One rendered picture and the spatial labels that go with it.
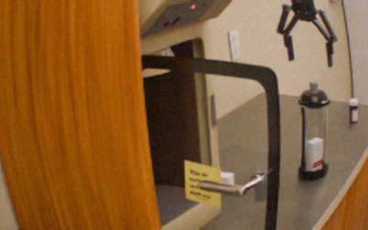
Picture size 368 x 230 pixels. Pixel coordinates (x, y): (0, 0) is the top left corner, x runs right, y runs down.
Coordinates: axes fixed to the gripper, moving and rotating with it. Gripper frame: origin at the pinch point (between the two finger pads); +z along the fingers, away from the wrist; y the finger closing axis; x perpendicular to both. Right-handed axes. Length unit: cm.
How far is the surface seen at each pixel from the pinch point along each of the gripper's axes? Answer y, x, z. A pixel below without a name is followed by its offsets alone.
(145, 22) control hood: -7, -60, -18
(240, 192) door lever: 15, -67, 7
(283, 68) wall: -62, 107, 31
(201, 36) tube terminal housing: -14.1, -31.9, -9.6
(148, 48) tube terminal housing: -13, -51, -11
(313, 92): 0.6, -1.3, 8.9
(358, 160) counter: 13.7, 13.6, 33.2
